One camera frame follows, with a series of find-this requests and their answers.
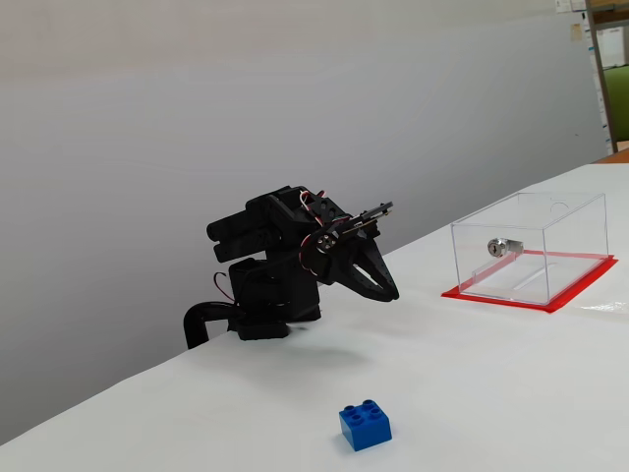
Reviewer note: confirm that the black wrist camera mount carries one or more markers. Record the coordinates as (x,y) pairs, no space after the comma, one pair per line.
(376,210)

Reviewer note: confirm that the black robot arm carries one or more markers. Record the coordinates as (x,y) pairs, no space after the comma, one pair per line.
(275,275)

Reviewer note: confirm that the black table clamp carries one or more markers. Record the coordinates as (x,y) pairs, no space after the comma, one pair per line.
(194,319)

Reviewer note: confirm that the wooden tabletop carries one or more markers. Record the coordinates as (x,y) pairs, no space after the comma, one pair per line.
(614,158)

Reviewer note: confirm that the transparent plastic box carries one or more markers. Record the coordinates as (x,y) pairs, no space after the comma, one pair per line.
(565,231)

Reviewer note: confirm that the green seat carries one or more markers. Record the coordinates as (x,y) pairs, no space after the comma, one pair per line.
(618,103)

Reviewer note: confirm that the white paper sign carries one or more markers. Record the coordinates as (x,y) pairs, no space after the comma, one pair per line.
(611,46)

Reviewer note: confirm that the silver cam lock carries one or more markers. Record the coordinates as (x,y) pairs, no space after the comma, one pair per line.
(498,247)

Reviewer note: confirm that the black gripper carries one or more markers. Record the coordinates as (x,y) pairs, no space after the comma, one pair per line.
(350,260)

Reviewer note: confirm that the blue lego brick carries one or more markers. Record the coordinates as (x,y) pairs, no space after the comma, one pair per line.
(366,430)

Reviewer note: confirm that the small beige paper note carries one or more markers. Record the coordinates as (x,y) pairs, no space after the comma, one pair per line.
(575,31)

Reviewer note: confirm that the grey metal shelf post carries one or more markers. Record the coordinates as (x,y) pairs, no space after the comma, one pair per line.
(597,74)

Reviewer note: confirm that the red tape rectangle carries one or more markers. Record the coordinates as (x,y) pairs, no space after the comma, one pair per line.
(555,307)

